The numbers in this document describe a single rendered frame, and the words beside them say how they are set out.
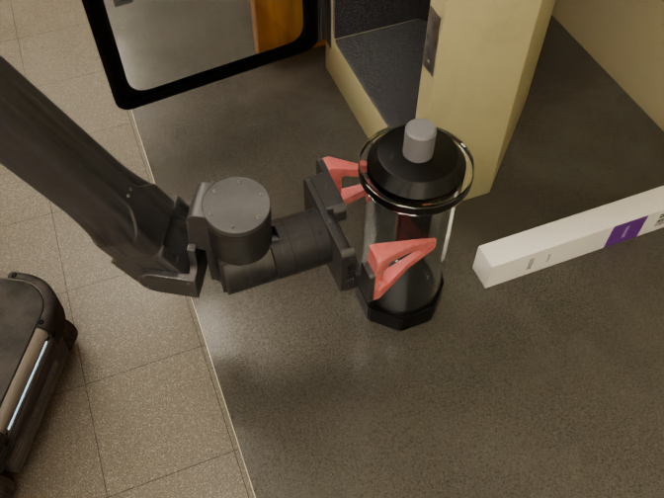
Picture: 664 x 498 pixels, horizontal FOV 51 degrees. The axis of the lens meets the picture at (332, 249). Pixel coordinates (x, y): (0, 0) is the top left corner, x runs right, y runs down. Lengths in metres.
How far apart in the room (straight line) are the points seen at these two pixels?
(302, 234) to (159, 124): 0.45
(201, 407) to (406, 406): 1.10
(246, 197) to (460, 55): 0.28
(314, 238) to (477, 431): 0.27
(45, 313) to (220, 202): 1.21
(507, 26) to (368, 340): 0.37
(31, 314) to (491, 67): 1.29
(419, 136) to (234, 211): 0.17
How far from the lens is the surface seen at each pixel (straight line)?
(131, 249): 0.63
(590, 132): 1.07
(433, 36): 0.73
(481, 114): 0.82
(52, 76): 2.76
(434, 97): 0.77
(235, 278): 0.65
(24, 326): 1.77
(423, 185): 0.62
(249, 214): 0.58
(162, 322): 1.96
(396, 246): 0.65
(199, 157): 0.99
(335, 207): 0.66
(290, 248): 0.65
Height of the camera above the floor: 1.64
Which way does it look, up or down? 54 degrees down
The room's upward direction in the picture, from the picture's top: straight up
